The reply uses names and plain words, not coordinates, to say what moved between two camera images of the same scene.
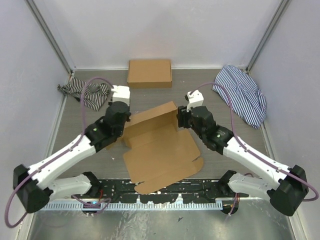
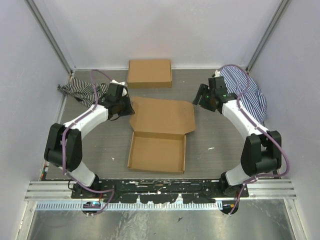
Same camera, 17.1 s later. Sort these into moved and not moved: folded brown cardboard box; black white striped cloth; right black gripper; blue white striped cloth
Moved: right black gripper
Not moved: folded brown cardboard box; black white striped cloth; blue white striped cloth
